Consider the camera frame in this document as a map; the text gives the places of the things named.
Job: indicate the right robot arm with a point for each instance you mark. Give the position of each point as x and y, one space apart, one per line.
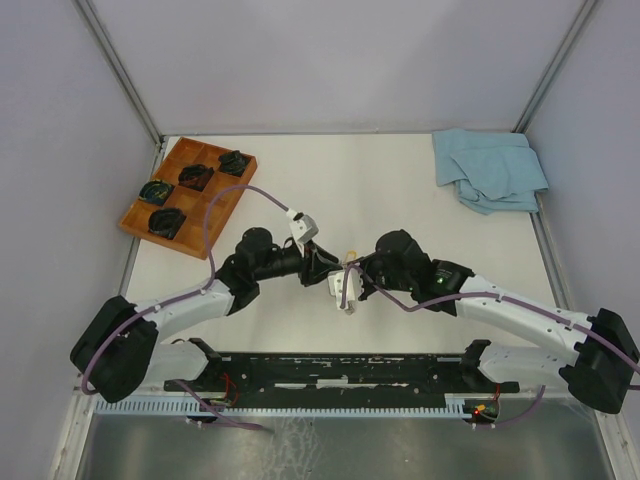
593 356

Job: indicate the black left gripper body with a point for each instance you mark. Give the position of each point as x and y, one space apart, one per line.
307 273

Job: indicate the dark rolled cloth yellow pattern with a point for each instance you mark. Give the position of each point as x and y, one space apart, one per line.
155 192

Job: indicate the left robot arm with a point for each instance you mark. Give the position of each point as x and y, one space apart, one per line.
124 347

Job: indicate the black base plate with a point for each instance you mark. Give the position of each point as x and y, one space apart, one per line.
248 373

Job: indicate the dark rolled cloth centre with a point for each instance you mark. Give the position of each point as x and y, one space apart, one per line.
195 176

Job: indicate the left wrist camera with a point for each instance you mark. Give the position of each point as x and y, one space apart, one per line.
303 227

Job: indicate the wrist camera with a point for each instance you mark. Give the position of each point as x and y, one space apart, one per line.
346 288
303 227

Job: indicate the dark rolled cloth far right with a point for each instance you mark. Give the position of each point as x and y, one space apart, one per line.
233 163

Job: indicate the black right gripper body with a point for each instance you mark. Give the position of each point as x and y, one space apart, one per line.
375 268

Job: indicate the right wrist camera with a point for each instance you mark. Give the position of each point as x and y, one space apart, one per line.
346 288

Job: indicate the dark rolled cloth front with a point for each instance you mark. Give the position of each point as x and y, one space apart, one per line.
166 222

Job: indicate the light blue cloth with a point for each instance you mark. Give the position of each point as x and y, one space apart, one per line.
490 172

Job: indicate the wooden compartment tray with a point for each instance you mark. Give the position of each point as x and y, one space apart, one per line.
205 216

